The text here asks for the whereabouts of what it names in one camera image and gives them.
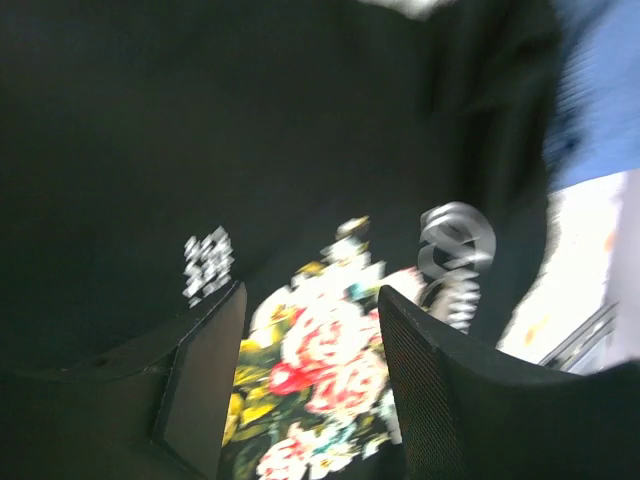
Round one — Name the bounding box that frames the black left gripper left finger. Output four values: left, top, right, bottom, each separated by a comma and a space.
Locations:
1, 282, 247, 479

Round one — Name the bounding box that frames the blue patterned folded shirt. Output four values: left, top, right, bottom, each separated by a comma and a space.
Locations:
544, 0, 639, 191

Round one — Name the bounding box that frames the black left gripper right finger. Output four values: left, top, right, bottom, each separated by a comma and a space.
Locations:
378, 286, 639, 479

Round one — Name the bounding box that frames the black floral print t-shirt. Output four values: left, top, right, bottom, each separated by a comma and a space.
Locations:
1, 1, 560, 479

